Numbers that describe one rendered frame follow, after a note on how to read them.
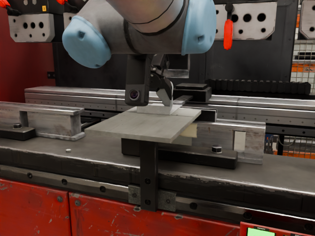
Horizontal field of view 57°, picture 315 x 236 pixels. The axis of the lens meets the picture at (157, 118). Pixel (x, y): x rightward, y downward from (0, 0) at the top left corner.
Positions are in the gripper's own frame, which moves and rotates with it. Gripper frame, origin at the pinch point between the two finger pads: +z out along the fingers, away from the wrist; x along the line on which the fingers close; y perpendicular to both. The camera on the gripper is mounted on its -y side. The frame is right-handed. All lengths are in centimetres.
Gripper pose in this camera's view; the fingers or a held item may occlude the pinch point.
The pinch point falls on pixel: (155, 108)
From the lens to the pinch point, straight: 72.4
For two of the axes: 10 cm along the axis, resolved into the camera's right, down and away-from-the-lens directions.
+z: 2.0, 6.0, 7.8
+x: -9.5, -0.7, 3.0
